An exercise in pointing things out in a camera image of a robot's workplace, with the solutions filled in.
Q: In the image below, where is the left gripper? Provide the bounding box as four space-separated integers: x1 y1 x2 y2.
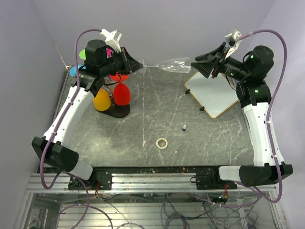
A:
101 47 144 77

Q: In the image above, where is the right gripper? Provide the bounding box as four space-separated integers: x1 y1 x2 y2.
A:
191 42 250 82

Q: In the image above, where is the pink plastic wine glass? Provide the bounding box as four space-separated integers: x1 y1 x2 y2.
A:
106 48 115 58

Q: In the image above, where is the clear plastic cup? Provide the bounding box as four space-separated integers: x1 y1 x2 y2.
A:
139 57 191 73

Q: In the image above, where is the red plastic wine glass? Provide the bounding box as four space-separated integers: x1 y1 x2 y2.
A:
109 74 131 106

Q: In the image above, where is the orange plastic wine glass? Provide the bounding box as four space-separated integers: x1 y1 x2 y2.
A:
93 88 112 111

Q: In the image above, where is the green plastic wine glass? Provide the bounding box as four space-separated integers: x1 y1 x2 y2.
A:
79 49 86 60

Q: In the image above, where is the blue plastic wine glass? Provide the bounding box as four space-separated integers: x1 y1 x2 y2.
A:
69 64 82 77

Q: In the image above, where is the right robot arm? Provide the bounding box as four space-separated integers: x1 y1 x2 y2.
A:
191 42 293 189

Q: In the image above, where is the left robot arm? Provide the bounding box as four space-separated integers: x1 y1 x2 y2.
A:
32 39 143 189

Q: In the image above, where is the white board yellow rim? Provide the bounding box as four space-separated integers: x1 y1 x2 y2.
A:
184 72 238 119

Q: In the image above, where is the white tape roll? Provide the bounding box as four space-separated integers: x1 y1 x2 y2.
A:
156 138 168 149

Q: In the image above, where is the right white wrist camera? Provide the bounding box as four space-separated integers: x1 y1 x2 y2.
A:
225 28 242 59

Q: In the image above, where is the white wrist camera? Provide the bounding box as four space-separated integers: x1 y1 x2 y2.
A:
100 29 122 52
225 28 242 59

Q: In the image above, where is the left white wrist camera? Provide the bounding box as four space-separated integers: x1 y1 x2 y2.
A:
100 29 122 52

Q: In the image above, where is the copper wire glass rack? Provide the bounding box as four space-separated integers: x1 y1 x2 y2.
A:
96 77 130 118

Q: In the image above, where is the aluminium mounting rail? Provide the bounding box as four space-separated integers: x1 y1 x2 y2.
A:
26 167 277 194

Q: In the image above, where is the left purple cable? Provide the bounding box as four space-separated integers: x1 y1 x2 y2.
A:
40 29 114 229

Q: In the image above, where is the purple cable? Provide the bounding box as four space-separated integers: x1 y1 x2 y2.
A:
188 29 288 208
40 29 114 229

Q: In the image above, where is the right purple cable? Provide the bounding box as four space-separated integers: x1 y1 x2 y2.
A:
188 29 288 208

